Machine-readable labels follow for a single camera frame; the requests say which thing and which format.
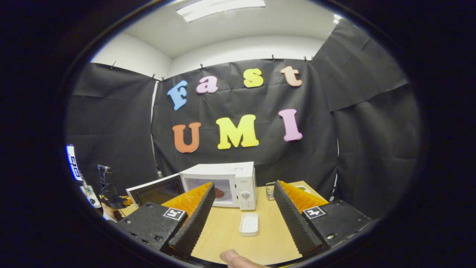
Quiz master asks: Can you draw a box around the black backdrop cloth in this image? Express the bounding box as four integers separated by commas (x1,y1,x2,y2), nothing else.
65,19,422,220

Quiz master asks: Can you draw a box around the white side table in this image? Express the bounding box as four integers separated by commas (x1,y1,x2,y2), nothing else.
79,181,102,209

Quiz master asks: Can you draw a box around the white microwave oven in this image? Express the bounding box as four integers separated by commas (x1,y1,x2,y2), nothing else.
126,161,257,211

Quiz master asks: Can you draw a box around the blue and white board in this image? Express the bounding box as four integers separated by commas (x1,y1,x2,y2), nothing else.
66,144,83,182

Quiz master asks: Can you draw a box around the large ceiling light panel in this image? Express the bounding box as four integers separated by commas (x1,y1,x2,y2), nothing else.
176,0,266,23

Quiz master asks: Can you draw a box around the white rectangular dish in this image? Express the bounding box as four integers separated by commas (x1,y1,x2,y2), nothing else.
239,213,259,237

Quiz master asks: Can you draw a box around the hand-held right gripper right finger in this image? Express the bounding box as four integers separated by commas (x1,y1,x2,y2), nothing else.
273,180,372,257

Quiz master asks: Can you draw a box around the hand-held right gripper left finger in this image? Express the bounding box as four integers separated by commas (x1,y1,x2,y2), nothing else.
115,182,216,259

